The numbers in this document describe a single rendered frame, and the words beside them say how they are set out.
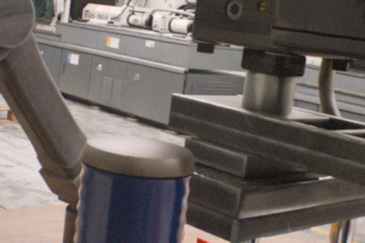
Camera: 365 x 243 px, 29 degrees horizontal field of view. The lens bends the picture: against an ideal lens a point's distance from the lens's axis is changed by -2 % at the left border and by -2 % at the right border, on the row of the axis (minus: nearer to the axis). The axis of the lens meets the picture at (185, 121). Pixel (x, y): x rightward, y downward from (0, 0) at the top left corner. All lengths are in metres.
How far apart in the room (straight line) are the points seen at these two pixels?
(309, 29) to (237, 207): 0.12
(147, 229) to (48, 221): 0.92
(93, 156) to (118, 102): 8.07
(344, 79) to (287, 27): 5.60
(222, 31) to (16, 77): 0.35
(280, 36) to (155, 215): 0.23
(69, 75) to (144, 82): 1.55
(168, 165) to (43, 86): 0.61
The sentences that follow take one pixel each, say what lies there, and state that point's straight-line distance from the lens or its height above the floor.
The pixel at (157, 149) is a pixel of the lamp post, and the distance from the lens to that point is 0.24.
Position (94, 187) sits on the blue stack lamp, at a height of 1.18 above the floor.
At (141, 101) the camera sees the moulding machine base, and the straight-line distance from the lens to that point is 7.96.
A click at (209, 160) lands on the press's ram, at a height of 1.15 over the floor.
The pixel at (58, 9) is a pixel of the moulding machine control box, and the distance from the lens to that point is 9.36.
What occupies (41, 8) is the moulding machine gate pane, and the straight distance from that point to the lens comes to 9.93.
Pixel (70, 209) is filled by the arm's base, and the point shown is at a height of 0.97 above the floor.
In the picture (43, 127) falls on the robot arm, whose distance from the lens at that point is 0.84.
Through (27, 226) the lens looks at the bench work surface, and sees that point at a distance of 1.11.
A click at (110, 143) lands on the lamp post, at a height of 1.20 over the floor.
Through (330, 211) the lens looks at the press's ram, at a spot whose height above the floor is 1.12.
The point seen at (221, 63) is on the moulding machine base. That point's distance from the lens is 7.73.
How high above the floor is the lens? 1.24
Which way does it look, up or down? 8 degrees down
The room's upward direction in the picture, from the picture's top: 7 degrees clockwise
